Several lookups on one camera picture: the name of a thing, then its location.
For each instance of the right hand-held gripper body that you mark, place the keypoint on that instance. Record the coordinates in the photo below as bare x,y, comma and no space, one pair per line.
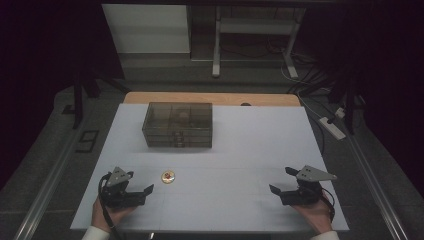
301,195

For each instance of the round gold red badge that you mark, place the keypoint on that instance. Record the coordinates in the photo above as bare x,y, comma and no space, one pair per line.
168,177

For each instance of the black tripod stand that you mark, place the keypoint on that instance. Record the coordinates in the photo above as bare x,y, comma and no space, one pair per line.
349,106
78,103

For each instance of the aluminium rail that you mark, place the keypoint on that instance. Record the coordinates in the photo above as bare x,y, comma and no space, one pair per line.
43,203
376,186

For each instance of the black floor socket frame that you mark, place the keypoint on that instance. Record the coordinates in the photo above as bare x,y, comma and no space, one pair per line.
87,141

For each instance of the wooden table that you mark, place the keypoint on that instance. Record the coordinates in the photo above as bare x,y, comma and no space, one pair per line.
213,98

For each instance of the person's left hand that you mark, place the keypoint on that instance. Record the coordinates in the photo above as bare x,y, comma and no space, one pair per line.
106,218

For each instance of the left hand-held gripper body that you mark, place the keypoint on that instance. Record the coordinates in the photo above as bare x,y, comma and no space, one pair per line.
116,196

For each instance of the white cabinet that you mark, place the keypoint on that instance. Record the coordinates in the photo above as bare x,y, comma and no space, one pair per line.
146,30

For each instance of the white metal desk frame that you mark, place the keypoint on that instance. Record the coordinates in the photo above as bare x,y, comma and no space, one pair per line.
216,43

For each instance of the white plug adapter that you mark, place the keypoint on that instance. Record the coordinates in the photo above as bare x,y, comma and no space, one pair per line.
340,112

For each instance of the white power strip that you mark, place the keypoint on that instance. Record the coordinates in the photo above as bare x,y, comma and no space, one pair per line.
332,128

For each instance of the person's right hand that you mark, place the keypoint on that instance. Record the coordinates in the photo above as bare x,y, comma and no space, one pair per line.
316,215

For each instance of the transparent grey drawer box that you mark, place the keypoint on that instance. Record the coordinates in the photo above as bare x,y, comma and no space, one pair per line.
178,125

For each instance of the white table mat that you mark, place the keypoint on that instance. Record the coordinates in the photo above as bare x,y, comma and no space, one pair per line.
233,150

